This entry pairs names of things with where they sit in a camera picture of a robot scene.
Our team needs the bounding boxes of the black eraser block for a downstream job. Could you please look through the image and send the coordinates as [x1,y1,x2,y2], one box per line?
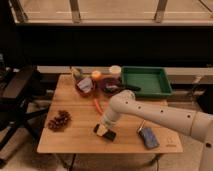
[93,124,116,141]

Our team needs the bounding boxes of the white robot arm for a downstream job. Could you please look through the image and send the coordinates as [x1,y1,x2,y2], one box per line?
[100,90,213,171]

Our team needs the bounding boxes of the orange carrot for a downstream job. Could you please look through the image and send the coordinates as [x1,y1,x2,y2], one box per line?
[93,98,103,115]

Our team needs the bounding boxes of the metal spoon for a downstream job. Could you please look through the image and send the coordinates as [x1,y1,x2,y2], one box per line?
[137,121,145,132]

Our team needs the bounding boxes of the bunch of dark grapes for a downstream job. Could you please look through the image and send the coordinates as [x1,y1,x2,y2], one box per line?
[47,110,71,132]

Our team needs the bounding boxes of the dark purple bowl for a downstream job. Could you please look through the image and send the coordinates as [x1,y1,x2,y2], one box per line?
[98,77,120,96]

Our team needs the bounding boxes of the red bowl with cloth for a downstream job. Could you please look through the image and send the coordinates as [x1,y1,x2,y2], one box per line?
[75,77,95,96]

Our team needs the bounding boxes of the blue sponge cloth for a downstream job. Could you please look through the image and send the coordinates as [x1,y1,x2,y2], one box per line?
[139,127,159,149]

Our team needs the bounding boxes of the orange fruit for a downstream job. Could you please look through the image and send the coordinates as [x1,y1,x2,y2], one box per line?
[91,70,102,81]

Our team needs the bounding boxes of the white cup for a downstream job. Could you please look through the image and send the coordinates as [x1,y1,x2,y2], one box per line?
[109,65,121,78]

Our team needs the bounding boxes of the glass jar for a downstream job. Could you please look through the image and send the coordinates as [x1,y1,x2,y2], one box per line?
[71,67,83,80]

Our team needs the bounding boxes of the green plastic tray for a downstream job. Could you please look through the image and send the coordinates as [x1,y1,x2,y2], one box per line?
[121,66,172,99]

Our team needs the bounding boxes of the black office chair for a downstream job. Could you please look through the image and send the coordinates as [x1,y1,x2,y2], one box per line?
[0,64,51,168]

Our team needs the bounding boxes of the black handled utensil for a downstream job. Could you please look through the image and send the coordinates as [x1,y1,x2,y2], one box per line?
[105,85,141,92]

